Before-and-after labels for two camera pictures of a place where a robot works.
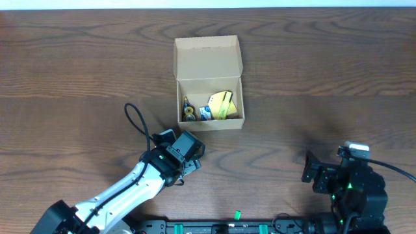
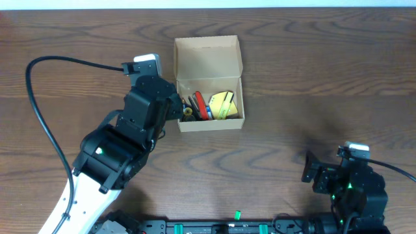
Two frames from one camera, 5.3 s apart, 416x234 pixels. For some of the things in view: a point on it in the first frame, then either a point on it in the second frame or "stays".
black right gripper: [325, 173] stays
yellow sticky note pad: [215, 103] stays
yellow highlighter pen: [225, 104] stays
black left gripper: [196, 164] → [178, 104]
